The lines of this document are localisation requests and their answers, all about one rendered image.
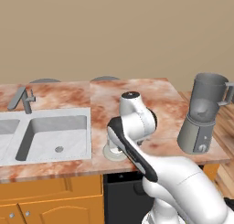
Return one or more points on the black dishwasher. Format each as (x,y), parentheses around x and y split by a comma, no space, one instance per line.
(122,200)

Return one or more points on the grey blender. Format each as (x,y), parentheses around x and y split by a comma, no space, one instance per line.
(201,124)

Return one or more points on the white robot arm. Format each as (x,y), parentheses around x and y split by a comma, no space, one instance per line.
(186,191)

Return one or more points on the orange drawer front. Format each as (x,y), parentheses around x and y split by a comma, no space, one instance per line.
(48,188)

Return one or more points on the pale grey blender lid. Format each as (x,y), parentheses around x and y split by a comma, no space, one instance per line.
(113,154)

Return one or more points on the grey round stool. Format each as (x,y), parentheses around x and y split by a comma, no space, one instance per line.
(45,80)
(105,78)

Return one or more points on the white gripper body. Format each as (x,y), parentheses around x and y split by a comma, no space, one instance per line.
(140,139)

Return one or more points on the grey tap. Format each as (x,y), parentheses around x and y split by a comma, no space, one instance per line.
(26,100)

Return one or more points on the orange cupboard door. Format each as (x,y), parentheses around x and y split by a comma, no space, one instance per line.
(7,214)
(67,211)

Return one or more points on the white double sink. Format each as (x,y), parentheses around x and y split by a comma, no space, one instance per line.
(45,142)

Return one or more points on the orange cabinet side panel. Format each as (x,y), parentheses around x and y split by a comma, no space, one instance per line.
(211,171)

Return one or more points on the silver cupboard knob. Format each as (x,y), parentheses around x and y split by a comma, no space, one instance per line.
(11,215)
(27,213)

